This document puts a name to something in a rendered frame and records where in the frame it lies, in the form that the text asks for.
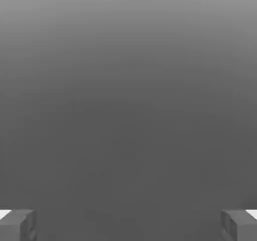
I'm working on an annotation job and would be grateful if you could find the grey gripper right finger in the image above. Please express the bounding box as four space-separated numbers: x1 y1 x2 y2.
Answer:
219 209 257 241

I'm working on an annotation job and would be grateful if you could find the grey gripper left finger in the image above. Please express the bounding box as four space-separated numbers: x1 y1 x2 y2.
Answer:
0 208 38 241

